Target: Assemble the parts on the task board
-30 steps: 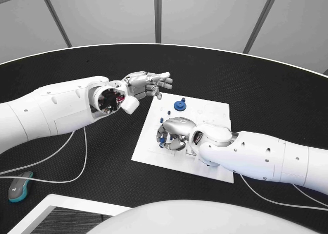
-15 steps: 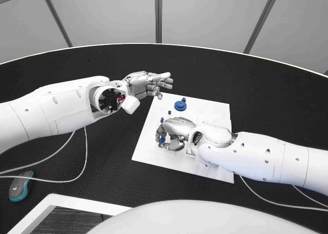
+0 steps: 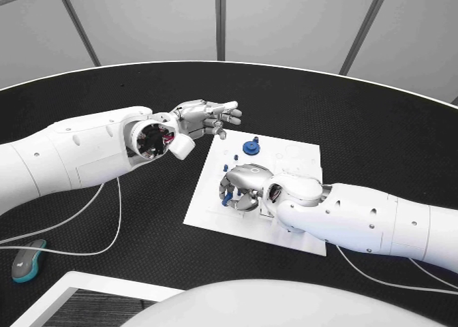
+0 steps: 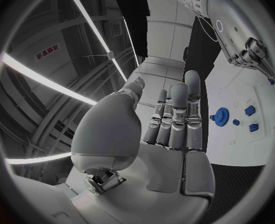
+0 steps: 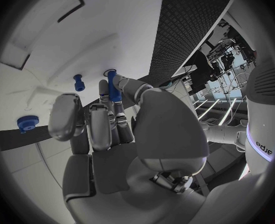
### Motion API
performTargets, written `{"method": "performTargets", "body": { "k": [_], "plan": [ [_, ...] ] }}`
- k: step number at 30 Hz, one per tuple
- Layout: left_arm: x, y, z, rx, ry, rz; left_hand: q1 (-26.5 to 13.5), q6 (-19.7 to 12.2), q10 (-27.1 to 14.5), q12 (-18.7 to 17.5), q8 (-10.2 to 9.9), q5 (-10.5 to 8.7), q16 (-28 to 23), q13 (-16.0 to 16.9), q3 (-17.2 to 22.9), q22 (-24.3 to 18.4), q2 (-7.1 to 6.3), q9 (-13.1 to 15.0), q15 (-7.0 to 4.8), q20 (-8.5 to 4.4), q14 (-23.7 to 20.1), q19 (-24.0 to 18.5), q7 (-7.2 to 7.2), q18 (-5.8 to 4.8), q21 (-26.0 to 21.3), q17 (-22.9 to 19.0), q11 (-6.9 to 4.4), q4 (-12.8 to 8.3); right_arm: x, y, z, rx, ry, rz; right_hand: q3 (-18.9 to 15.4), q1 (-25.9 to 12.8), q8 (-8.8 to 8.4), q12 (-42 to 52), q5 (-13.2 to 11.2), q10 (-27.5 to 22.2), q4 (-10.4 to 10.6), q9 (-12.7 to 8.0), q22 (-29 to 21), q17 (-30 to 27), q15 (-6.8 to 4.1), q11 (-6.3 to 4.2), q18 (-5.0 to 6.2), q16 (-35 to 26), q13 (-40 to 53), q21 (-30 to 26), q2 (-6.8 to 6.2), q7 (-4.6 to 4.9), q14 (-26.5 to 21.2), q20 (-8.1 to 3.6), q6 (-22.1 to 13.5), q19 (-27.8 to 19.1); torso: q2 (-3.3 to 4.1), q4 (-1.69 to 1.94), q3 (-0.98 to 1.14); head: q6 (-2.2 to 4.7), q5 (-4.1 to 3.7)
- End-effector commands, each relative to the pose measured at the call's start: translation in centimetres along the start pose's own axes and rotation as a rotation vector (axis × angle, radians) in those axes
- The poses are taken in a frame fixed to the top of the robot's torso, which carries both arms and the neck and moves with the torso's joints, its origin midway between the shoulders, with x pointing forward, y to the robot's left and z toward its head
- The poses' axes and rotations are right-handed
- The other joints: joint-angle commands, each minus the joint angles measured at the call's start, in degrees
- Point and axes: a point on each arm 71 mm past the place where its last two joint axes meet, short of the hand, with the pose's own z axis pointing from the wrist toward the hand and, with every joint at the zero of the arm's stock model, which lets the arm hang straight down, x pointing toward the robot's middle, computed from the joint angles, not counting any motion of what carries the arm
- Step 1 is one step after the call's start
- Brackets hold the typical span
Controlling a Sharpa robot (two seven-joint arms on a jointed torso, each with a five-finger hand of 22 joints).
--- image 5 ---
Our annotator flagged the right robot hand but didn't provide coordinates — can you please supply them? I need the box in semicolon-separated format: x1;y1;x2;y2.
48;74;211;224

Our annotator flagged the blue peg with head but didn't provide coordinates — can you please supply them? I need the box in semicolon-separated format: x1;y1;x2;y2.
107;71;123;103

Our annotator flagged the white task board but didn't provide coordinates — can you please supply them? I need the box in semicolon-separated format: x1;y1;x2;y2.
0;0;166;133

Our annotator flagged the dark monitor screen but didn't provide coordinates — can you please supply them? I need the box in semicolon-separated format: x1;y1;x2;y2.
188;50;215;95

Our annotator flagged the workshop equipment rack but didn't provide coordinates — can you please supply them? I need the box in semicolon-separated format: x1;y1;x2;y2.
207;20;258;100

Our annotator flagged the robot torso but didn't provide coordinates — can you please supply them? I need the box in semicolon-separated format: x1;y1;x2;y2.
241;58;275;172

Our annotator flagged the small blue peg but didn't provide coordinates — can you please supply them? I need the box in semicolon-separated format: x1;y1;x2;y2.
73;74;85;92

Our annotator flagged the blue gear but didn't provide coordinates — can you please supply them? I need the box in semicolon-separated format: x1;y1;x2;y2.
16;115;40;134

